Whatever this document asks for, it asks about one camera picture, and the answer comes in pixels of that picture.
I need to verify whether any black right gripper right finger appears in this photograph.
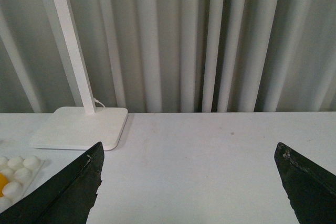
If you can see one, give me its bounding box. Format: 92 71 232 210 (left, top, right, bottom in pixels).
274 142 335 223

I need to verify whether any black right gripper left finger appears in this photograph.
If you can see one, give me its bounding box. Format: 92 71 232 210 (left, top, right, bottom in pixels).
1 142 104 223

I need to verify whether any yellow toy building block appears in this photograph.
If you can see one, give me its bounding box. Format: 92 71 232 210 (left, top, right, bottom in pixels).
0 173 8 197

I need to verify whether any white desk lamp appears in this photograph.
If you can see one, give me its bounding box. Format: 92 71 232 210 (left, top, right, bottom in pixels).
31 0 128 151

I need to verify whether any white pleated curtain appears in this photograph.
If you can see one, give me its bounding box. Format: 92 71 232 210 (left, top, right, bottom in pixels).
1 0 335 113

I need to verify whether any white studded base plate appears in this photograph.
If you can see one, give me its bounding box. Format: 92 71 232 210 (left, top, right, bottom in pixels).
1 156 45 212

